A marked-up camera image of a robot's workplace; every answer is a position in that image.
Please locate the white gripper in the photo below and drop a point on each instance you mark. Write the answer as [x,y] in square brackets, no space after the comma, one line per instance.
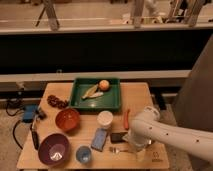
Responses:
[140,155]

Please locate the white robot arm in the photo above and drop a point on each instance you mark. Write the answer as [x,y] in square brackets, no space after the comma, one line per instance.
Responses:
[146,126]

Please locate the orange-red bowl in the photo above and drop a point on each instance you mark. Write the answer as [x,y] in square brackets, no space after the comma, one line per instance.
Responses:
[67,119]

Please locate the purple bowl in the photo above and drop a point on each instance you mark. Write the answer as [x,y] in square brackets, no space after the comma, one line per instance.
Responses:
[54,149]

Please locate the black rectangular block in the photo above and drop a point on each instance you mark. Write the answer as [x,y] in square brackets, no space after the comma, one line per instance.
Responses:
[117,137]

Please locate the orange carrot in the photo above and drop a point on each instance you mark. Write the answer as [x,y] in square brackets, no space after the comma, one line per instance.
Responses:
[126,119]

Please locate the blue sponge block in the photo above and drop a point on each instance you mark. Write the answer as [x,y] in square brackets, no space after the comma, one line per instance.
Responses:
[99,139]

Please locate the white cup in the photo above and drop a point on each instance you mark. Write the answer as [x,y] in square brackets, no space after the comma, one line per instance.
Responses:
[105,119]

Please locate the small blue cup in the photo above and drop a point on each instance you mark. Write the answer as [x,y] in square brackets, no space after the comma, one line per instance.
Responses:
[83,154]

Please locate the green plastic tray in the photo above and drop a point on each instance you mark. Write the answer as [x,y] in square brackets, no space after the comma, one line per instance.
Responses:
[111,100]

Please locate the white fish-shaped item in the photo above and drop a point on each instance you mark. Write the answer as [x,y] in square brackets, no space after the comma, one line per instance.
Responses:
[97,94]

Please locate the orange fruit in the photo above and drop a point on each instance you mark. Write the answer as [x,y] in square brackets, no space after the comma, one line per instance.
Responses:
[104,85]

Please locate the dark red grape bunch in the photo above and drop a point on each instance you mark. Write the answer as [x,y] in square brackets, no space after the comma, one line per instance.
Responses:
[54,101]

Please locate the blue electronic box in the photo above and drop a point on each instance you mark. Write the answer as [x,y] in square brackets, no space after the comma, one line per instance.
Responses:
[29,113]

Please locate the black handled tool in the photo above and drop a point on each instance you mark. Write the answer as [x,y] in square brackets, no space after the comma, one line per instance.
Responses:
[39,115]

